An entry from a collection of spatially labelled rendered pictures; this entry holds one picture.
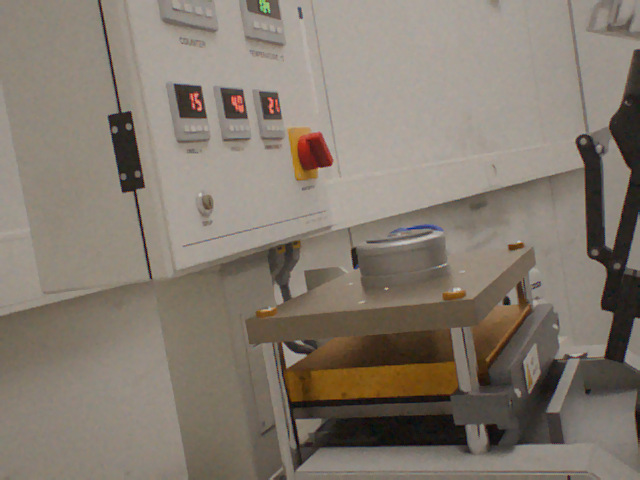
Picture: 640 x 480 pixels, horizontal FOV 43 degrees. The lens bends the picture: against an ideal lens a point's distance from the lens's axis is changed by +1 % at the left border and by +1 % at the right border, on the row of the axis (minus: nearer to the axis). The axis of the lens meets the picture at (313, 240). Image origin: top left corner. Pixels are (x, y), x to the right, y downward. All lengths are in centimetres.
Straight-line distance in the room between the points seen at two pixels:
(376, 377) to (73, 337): 61
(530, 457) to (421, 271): 18
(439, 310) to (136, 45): 30
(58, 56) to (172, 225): 16
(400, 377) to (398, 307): 7
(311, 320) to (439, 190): 134
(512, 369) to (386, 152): 127
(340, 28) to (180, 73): 111
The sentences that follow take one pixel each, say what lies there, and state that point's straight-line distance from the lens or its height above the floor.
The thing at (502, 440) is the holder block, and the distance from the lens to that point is 64.
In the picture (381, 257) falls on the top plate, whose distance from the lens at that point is 68.
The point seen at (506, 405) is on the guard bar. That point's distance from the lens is 57.
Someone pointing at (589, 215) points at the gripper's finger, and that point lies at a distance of 66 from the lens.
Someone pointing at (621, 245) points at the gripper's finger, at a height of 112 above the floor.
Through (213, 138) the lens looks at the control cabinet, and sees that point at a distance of 70.
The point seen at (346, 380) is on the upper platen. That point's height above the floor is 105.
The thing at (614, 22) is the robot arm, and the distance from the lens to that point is 68.
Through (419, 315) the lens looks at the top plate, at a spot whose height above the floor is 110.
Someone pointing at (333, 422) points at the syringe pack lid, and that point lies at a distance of 70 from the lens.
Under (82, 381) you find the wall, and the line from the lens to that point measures 116.
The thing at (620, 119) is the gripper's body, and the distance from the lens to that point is 66.
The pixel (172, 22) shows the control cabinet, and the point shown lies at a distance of 68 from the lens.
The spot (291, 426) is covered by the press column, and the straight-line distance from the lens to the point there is 64.
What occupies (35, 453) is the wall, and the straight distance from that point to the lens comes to 113.
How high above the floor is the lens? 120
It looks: 4 degrees down
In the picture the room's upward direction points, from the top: 10 degrees counter-clockwise
